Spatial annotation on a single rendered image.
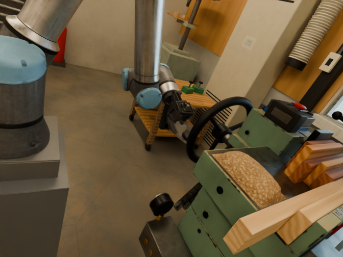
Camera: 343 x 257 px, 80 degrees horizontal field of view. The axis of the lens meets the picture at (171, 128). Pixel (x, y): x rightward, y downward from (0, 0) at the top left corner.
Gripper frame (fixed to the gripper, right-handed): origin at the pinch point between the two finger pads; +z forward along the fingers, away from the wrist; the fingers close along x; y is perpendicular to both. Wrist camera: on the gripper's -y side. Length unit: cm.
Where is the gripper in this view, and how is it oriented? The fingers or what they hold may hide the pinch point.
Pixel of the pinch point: (185, 142)
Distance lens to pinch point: 76.7
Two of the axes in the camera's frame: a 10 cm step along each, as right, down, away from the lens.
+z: 3.2, 8.3, -4.6
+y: 5.0, -5.6, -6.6
